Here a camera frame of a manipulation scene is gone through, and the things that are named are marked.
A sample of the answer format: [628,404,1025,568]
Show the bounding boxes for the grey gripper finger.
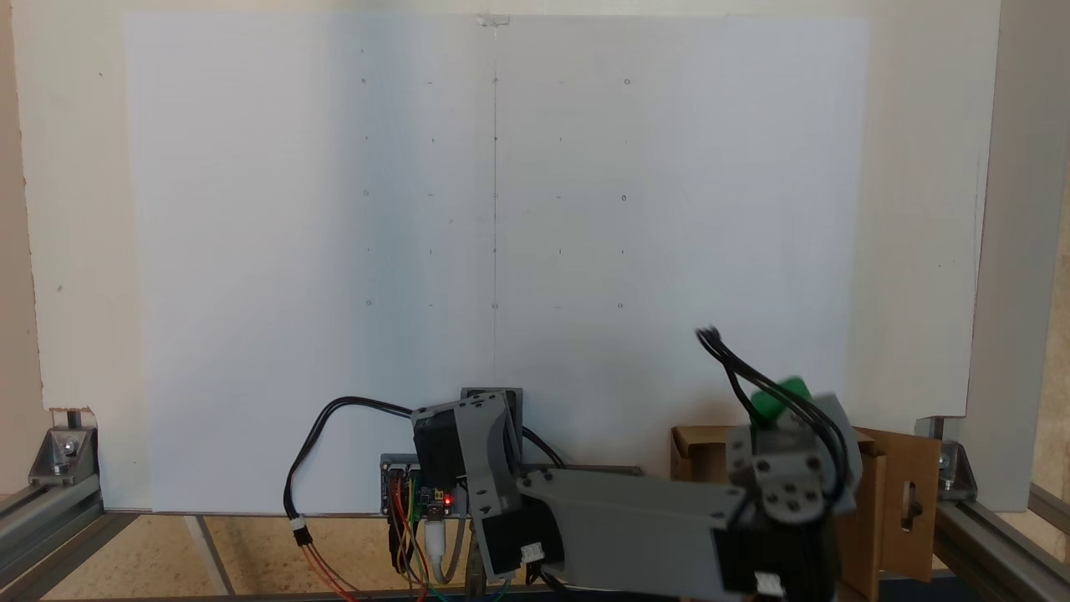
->
[804,393,864,513]

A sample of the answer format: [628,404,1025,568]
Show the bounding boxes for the green dice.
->
[750,376,813,426]

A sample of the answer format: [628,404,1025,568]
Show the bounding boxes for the brown cardboard box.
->
[669,424,941,602]

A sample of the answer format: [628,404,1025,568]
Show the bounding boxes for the white paper sheet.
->
[493,15,870,469]
[124,13,497,515]

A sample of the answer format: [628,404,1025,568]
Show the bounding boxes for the small circuit board, red LED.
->
[380,454,457,519]

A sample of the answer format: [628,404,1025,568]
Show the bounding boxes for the metal corner bracket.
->
[28,408,100,488]
[915,416,978,503]

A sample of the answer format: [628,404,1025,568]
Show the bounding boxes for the black gripper servo cable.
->
[695,327,851,490]

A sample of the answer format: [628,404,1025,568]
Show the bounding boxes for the aluminium frame rail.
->
[0,481,140,602]
[932,482,1070,602]

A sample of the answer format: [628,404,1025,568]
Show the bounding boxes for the black base servo cable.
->
[520,425,568,469]

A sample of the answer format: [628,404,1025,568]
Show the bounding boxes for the white usb plug cable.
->
[425,517,466,586]

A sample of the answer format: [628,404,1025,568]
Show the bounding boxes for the coloured jumper wires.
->
[387,471,432,602]

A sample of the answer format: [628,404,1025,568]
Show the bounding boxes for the red and orange wire pair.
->
[296,535,362,602]

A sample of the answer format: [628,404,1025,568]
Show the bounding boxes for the black power cable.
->
[283,395,416,546]

